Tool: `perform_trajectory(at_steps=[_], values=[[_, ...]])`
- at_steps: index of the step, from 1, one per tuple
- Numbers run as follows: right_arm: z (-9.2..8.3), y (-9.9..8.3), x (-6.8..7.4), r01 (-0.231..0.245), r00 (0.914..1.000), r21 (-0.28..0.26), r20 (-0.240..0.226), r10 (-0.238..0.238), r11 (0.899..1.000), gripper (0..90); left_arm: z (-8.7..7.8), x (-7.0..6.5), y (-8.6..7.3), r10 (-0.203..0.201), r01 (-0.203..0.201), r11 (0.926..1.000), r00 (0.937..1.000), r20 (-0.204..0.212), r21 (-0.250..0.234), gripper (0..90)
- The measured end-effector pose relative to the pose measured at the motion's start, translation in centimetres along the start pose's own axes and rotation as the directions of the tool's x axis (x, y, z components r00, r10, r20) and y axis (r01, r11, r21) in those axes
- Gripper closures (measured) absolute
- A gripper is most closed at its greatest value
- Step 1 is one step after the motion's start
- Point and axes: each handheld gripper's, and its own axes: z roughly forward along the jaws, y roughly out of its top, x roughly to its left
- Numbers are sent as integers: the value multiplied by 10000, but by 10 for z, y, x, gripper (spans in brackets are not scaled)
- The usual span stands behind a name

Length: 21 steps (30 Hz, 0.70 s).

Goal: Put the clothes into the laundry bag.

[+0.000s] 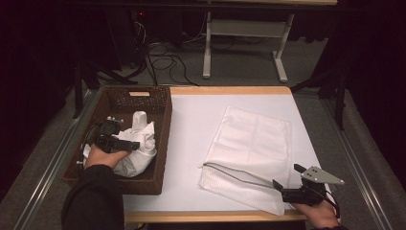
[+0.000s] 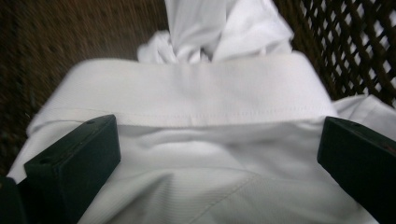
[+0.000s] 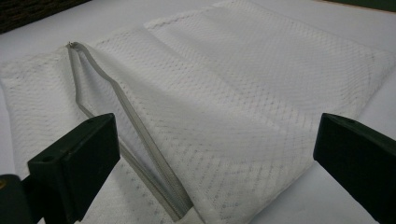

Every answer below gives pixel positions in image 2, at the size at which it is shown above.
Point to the white shirt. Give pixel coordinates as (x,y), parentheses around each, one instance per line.
(199,93)

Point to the brown wicker basket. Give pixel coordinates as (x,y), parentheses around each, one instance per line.
(62,31)

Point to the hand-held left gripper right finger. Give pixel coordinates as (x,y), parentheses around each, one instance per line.
(364,161)

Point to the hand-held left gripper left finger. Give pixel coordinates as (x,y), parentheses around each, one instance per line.
(74,158)

